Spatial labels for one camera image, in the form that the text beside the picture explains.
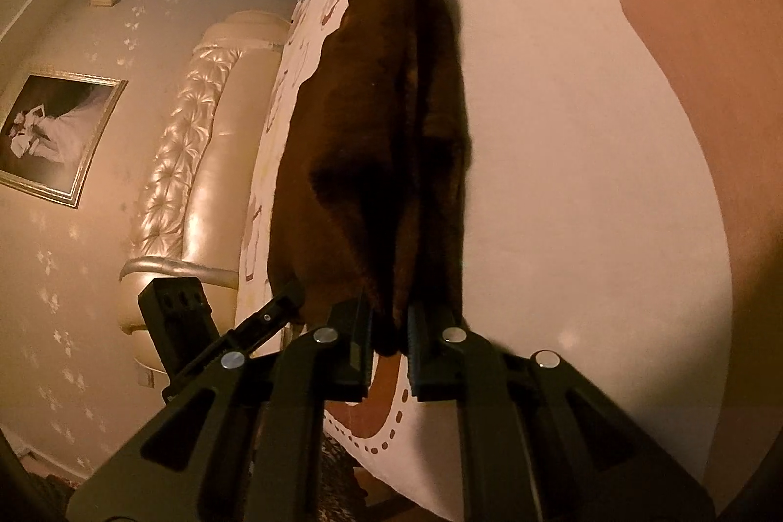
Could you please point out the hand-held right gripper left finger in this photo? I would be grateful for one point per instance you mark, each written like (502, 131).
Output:
(359, 346)

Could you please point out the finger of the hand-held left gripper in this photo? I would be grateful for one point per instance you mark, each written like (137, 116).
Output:
(269, 317)

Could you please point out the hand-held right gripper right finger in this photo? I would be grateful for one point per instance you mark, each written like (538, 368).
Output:
(419, 352)

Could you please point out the brown argyle sweater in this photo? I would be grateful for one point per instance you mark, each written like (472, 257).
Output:
(367, 130)

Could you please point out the cream tufted bed headboard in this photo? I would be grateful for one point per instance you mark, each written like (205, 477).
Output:
(202, 161)

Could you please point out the white patterned bed sheet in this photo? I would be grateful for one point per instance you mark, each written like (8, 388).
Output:
(550, 192)

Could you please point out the white wall socket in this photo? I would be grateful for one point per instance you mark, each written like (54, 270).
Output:
(144, 376)

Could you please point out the framed black-and-white wall picture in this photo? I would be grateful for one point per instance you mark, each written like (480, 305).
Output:
(55, 130)

